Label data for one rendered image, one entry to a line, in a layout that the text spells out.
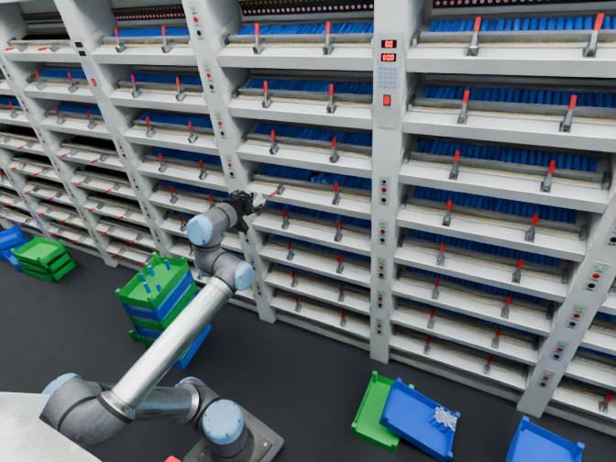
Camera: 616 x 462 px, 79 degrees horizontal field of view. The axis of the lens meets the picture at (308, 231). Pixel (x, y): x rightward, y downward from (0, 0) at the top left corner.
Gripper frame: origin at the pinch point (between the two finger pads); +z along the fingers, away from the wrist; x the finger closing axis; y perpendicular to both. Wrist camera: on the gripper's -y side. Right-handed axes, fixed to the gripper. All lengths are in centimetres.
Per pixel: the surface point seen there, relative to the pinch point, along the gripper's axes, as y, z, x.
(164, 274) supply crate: -51, -3, 61
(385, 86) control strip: 45, 4, -47
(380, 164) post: 18, 10, -46
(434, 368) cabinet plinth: -88, 35, -75
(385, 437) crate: -100, -4, -62
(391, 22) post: 62, 1, -48
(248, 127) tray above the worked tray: 23.7, 20.6, 17.7
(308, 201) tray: -2.6, 14.3, -14.8
